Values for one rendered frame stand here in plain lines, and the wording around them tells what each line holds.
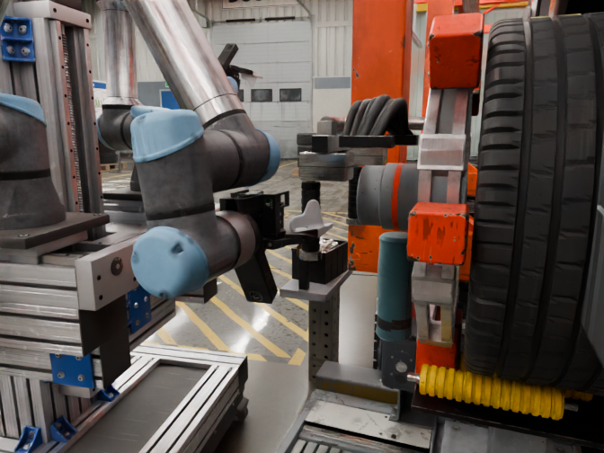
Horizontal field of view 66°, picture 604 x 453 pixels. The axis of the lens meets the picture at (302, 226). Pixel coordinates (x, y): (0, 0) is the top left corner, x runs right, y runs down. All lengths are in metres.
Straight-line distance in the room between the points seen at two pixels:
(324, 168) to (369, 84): 0.71
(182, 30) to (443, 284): 0.52
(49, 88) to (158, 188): 0.72
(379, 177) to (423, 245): 0.34
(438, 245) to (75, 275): 0.60
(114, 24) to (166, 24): 0.85
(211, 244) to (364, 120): 0.40
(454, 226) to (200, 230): 0.32
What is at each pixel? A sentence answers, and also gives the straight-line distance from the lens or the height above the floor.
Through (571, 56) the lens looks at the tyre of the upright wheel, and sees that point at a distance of 0.77.
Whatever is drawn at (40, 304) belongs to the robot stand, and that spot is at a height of 0.69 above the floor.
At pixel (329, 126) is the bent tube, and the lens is 0.83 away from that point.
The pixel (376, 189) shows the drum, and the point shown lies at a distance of 0.95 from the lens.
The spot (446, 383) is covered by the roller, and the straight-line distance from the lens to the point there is 0.96.
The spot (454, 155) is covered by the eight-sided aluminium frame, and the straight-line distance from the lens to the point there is 0.71.
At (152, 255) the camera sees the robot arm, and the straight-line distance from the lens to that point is 0.49.
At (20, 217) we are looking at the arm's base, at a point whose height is 0.84.
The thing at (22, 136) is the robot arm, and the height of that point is 0.98.
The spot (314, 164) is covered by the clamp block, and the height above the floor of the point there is 0.93.
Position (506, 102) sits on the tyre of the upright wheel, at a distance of 0.70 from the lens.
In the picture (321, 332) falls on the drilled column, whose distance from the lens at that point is 1.85.
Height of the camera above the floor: 1.00
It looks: 12 degrees down
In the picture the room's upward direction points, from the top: straight up
